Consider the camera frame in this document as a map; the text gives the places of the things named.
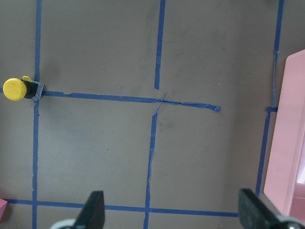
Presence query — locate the yellow push button black base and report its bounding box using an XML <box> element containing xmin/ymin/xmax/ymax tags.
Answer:
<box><xmin>2</xmin><ymin>76</ymin><xmax>44</xmax><ymax>101</ymax></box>

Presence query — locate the pink foam cube centre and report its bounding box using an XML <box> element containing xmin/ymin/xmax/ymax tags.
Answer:
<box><xmin>0</xmin><ymin>199</ymin><xmax>8</xmax><ymax>219</ymax></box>

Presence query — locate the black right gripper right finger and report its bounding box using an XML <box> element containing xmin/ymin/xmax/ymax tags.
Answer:
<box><xmin>238</xmin><ymin>188</ymin><xmax>281</xmax><ymax>229</ymax></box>

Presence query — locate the pink plastic tray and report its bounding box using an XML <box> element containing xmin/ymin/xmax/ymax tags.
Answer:
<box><xmin>264</xmin><ymin>51</ymin><xmax>305</xmax><ymax>222</ymax></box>

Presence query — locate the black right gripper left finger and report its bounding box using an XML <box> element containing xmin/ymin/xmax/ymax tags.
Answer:
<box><xmin>73</xmin><ymin>191</ymin><xmax>105</xmax><ymax>229</ymax></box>

